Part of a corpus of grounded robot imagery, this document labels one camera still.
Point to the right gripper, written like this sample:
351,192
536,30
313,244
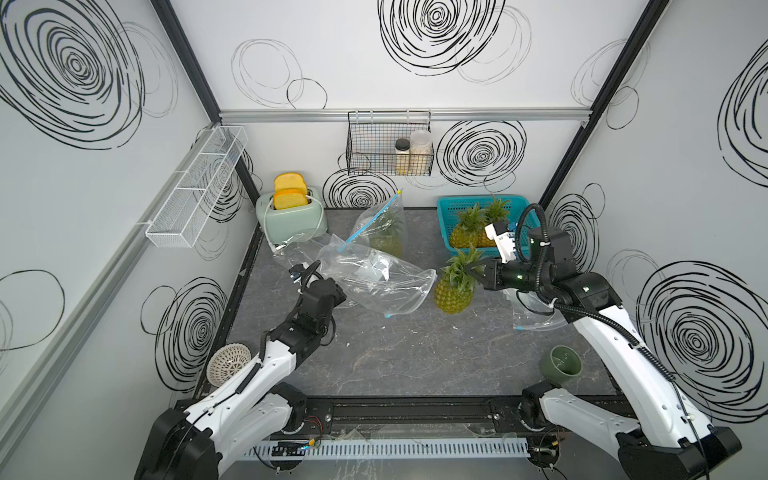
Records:
489,276

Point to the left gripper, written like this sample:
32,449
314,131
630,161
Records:
336,295

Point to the clear zip-top bag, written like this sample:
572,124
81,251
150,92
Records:
300,252
531,314
374,279

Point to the blue-zip clear bag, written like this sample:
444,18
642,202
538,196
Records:
359,234

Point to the yellow pineapple green crown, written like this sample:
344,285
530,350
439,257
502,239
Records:
469,228

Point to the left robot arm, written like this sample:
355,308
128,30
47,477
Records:
209,436

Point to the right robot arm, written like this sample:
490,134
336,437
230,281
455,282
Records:
669,437

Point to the mint green toaster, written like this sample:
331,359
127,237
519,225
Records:
299,223

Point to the teal plastic basket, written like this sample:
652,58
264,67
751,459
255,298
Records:
449,207

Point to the front yellow toast slice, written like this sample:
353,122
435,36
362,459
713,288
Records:
290,198

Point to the yellow toast slice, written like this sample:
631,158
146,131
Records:
290,181
290,198

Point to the green ceramic cup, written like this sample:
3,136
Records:
560,365

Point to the white woven ball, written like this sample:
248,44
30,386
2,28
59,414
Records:
226,362

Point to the rear yellow toast slice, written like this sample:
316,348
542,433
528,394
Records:
290,181

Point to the white-lid spice jar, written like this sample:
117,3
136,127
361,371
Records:
420,153

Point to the dark-lid spice jar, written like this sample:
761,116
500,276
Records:
402,155

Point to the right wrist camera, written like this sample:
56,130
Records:
504,239

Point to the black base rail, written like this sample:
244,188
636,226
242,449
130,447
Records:
504,414

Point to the black wire wall basket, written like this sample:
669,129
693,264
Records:
371,136

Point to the grey slotted cable duct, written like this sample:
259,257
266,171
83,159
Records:
390,449

